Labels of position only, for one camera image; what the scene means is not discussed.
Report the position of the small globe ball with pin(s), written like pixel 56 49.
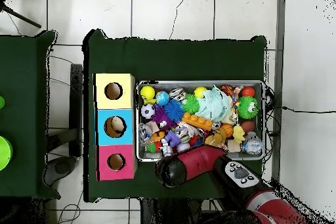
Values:
pixel 163 98

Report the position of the clear mesh bin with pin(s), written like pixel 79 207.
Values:
pixel 178 82

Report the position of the bright green cup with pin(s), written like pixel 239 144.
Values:
pixel 4 153

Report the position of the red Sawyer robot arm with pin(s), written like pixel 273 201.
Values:
pixel 199 162

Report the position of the black tripod leg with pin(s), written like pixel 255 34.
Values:
pixel 21 16

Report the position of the green spiky ball with eyes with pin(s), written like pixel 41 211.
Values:
pixel 248 107

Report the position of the mint green cloth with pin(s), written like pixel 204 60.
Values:
pixel 214 106

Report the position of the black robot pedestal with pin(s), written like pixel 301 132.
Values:
pixel 173 213

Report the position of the yellow ball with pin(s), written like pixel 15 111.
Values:
pixel 200 92
pixel 147 92

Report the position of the blue spiky ball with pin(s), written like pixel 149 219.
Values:
pixel 174 110

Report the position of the silver toy robot figure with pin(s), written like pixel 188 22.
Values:
pixel 166 149

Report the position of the orange bumpy toy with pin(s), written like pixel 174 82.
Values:
pixel 197 121

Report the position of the small bright green object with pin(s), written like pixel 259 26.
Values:
pixel 1 103

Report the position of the green cloth side table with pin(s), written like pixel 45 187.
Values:
pixel 26 103

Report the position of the wooden box with three holes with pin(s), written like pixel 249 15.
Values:
pixel 126 140

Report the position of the black upright panel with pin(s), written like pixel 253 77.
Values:
pixel 75 108

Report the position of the black and white soccer ball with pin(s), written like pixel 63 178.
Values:
pixel 148 111

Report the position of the dark green table cloth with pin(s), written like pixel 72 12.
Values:
pixel 173 61

